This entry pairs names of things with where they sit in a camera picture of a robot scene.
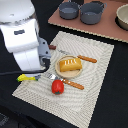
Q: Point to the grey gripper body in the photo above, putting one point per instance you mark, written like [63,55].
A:
[42,59]

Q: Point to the brown stick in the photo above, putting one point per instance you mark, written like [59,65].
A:
[52,47]

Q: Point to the orange toy bread loaf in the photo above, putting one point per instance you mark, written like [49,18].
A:
[70,64]

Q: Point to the yellow toy banana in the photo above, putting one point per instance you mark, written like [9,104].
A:
[23,77]

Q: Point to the red toy bell pepper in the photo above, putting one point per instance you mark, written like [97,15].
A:
[57,87]

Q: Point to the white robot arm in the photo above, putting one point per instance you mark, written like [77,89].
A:
[20,30]

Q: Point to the round beige plate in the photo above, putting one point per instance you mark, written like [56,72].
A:
[66,74]

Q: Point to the small grey pot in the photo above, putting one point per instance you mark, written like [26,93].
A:
[68,10]

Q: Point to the white striped placemat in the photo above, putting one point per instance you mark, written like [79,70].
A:
[74,105]

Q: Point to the large grey pot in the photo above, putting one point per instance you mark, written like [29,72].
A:
[90,13]

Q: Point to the pink wooden board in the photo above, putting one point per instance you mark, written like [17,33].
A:
[107,26]

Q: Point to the cream bowl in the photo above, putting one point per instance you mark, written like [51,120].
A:
[122,14]

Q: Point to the fork with wooden handle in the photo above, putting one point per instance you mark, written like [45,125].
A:
[73,84]

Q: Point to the knife with wooden handle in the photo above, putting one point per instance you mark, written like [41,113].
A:
[80,56]

